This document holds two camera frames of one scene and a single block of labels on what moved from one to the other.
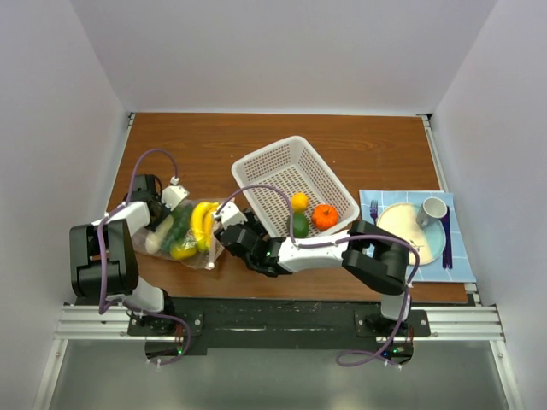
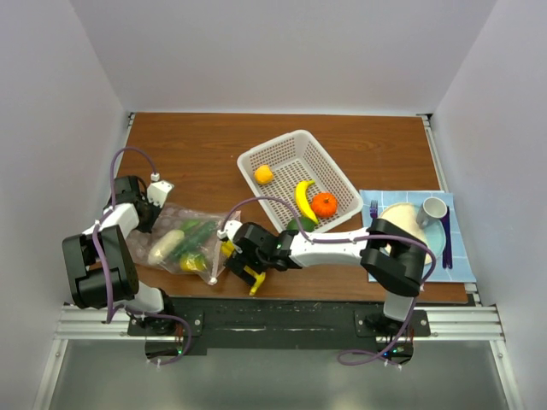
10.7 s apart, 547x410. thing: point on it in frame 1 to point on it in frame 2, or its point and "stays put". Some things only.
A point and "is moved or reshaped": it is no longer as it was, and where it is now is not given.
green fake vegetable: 180,222 to 196,235
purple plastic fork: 373,210 stays put
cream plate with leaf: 401,220 stays put
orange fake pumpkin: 325,216 to 324,204
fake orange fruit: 300,202 to 263,175
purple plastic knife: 448,241 stays put
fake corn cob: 155,238 to 165,246
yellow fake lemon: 182,253 to 192,262
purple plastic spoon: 445,244 stays put
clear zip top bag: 190,233 is moved or reshaped
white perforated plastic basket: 293,166 is moved or reshaped
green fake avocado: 301,225 stays put
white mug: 432,208 stays put
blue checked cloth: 461,269 stays put
